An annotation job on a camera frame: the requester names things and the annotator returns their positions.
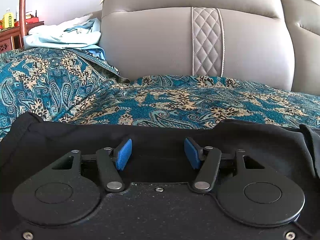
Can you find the light blue clothes pile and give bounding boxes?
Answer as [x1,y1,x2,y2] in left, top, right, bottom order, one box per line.
[23,14,105,60]

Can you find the red box on cabinet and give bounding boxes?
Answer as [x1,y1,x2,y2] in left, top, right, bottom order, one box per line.
[14,15,39,27]

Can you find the teal paisley sofa cover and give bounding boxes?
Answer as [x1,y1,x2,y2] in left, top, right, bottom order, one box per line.
[1,48,319,137]

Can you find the wooden side cabinet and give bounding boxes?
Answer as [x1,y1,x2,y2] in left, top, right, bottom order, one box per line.
[0,21,45,54]

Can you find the wooden coat stand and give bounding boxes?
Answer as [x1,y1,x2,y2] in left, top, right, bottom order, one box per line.
[19,0,27,46]

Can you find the black pants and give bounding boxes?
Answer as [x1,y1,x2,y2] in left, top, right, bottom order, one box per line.
[1,113,319,239]

